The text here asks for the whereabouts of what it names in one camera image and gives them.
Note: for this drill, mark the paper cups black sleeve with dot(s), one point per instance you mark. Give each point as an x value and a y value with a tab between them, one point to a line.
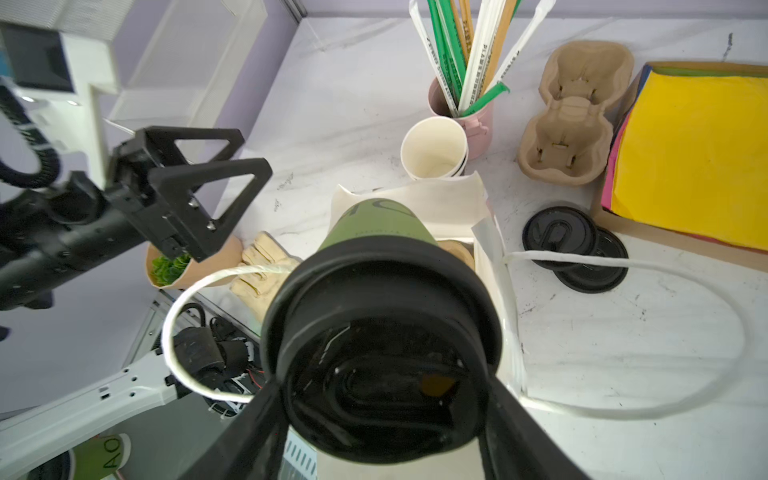
434	148

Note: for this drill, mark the black plastic cup lids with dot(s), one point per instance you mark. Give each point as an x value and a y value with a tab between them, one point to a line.
564	229

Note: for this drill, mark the pink metal bucket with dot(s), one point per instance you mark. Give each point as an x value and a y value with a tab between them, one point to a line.
478	127

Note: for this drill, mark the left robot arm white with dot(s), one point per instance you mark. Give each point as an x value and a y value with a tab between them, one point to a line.
190	361

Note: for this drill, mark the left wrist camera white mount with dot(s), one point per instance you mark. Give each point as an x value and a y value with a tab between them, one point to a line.
58	79

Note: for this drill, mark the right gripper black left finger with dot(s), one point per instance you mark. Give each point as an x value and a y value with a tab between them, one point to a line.
252	446

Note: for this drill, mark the green wrapped straw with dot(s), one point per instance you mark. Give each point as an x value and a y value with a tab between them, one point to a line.
449	58

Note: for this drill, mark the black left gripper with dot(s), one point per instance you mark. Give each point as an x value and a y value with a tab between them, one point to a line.
53	236

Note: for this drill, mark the cardboard box yellow napkins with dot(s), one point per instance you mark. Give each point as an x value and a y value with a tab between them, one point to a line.
688	166

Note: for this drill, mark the stacked pulp cup carriers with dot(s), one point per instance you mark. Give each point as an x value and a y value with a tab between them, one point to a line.
568	143

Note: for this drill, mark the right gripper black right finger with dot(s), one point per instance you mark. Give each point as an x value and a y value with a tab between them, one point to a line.
513	446

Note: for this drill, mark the green paper cup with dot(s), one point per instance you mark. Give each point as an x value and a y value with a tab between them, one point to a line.
382	342

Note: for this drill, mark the cartoon animal paper gift bag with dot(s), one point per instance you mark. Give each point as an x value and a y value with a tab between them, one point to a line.
456	209

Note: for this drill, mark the kraft bowl with green plant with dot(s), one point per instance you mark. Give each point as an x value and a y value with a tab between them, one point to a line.
184	271

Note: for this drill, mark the beige work glove left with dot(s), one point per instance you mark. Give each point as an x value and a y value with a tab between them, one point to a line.
257	290

